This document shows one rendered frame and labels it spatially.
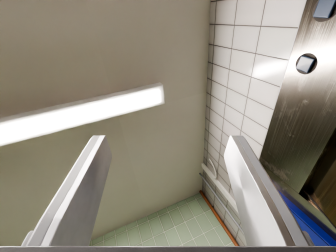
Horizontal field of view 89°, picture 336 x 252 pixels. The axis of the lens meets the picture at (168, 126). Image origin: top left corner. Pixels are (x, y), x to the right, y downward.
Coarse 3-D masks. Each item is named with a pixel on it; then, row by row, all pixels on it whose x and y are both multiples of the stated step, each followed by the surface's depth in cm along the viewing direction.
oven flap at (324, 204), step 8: (328, 152) 60; (328, 160) 60; (320, 168) 64; (328, 168) 60; (312, 176) 68; (320, 176) 64; (328, 176) 61; (312, 184) 68; (320, 184) 64; (328, 184) 61; (312, 192) 69; (320, 192) 65; (328, 192) 61; (320, 200) 65; (328, 200) 62; (328, 208) 62; (328, 216) 62
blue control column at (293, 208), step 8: (280, 192) 80; (288, 200) 77; (296, 208) 74; (296, 216) 72; (304, 216) 71; (304, 224) 70; (312, 224) 68; (312, 232) 67; (320, 232) 66; (312, 240) 68; (320, 240) 65; (328, 240) 63
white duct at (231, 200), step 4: (204, 164) 151; (204, 168) 150; (208, 172) 145; (212, 176) 140; (212, 180) 142; (216, 180) 136; (216, 184) 137; (220, 184) 133; (220, 188) 133; (224, 188) 130; (224, 192) 128; (228, 196) 124; (228, 200) 126; (232, 200) 121; (232, 204) 122; (236, 208) 119
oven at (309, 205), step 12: (288, 60) 61; (264, 168) 86; (276, 180) 81; (288, 192) 76; (300, 192) 72; (300, 204) 72; (312, 204) 68; (312, 216) 69; (324, 216) 64; (324, 228) 65
